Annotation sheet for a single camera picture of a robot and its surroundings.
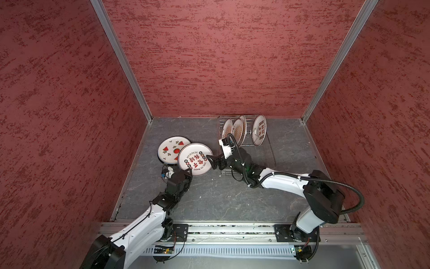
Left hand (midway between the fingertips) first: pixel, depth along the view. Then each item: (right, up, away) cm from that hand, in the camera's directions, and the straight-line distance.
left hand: (194, 170), depth 85 cm
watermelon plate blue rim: (-16, +16, +21) cm, 31 cm away
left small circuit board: (-9, -31, -14) cm, 36 cm away
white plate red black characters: (-1, +7, +4) cm, 8 cm away
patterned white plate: (+39, +21, +18) cm, 48 cm away
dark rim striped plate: (-18, +8, +14) cm, 24 cm away
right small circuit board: (+50, -32, -14) cm, 62 cm away
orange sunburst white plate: (+19, +23, +21) cm, 36 cm away
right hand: (+10, +9, -4) cm, 14 cm away
